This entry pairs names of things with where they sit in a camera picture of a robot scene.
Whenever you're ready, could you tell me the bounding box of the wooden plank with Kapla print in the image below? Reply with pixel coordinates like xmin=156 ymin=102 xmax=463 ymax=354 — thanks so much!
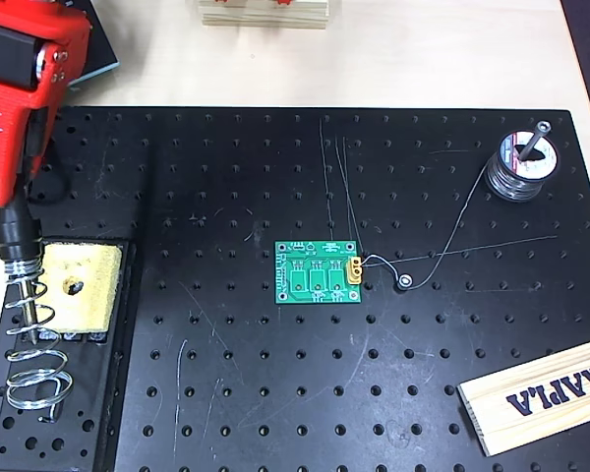
xmin=457 ymin=336 xmax=590 ymax=457

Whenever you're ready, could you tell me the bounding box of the green circuit board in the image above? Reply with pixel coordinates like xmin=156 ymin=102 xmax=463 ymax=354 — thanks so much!
xmin=273 ymin=239 xmax=363 ymax=304

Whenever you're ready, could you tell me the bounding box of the yellow power connector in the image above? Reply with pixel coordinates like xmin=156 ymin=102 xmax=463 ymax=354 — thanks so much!
xmin=344 ymin=258 xmax=366 ymax=286

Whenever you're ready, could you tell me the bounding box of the steel bolt through spool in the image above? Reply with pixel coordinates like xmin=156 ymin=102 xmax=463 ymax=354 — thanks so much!
xmin=518 ymin=120 xmax=555 ymax=163

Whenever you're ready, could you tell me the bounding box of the teal Weller soldering station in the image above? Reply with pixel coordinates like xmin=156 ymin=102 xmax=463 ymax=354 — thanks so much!
xmin=66 ymin=0 xmax=121 ymax=92

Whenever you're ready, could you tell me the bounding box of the wooden block stack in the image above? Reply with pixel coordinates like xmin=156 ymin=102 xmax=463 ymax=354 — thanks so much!
xmin=199 ymin=0 xmax=330 ymax=30

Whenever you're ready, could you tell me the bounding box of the black perforated breadboard plate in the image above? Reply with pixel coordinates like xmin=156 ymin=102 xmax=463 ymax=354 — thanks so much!
xmin=0 ymin=106 xmax=590 ymax=472

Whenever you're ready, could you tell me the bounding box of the yellow cleaning sponge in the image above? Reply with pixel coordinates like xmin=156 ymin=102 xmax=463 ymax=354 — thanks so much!
xmin=38 ymin=243 xmax=124 ymax=335

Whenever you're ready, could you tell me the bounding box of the black soldering iron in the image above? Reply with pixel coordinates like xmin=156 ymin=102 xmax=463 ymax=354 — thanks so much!
xmin=0 ymin=191 xmax=43 ymax=345

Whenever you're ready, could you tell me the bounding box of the solder wire spool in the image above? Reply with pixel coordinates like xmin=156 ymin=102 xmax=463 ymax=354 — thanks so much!
xmin=484 ymin=130 xmax=561 ymax=203

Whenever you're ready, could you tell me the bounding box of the black stand with spring holder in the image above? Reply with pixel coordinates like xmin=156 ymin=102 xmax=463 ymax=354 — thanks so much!
xmin=0 ymin=220 xmax=147 ymax=472

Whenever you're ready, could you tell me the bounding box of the thin solder wire strand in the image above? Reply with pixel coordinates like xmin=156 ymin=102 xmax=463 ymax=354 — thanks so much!
xmin=361 ymin=166 xmax=491 ymax=291

